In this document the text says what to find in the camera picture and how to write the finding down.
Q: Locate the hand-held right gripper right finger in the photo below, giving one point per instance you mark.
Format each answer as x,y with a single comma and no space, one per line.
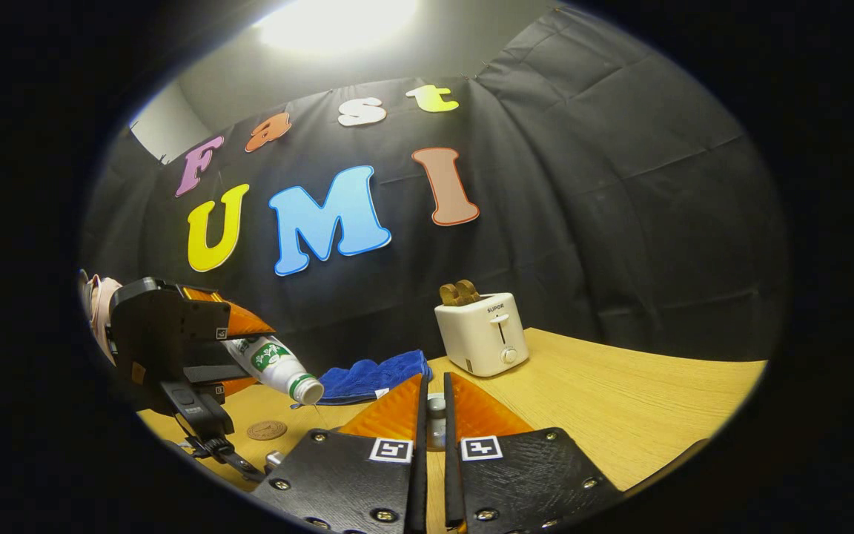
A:
453,482

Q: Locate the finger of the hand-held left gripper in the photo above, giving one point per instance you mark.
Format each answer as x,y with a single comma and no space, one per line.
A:
245,324
234,386

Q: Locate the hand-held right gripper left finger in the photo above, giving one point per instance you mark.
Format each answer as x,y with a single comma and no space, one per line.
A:
419,482

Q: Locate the white green-label water bottle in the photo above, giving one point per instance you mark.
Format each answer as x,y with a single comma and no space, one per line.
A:
275,363

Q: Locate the round brown coaster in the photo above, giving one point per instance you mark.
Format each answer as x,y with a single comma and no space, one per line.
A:
267,430

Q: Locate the white teacup lid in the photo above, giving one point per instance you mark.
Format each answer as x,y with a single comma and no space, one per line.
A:
435,423

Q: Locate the blue towel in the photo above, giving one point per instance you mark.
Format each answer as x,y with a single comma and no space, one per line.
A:
375,378

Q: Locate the white toaster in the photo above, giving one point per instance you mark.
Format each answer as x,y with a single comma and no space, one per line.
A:
482,334

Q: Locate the brown bread slices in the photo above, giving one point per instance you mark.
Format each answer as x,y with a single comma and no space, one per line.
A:
459,293

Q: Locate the black backdrop cloth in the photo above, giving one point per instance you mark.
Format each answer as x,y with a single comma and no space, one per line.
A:
583,222

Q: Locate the ceiling light panel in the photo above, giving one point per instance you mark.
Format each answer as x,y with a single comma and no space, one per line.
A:
334,22

